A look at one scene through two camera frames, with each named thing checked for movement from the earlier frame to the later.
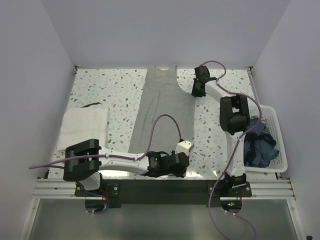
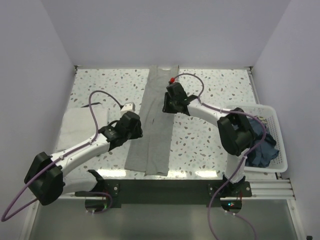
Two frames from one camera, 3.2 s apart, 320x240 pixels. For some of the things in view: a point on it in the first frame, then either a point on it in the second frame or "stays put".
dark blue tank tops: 260,146 stays put
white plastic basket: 273,125 stays put
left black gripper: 180,173 to 138,132
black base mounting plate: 163,191 stays put
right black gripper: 194,93 to 166,108
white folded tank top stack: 79,125 stays put
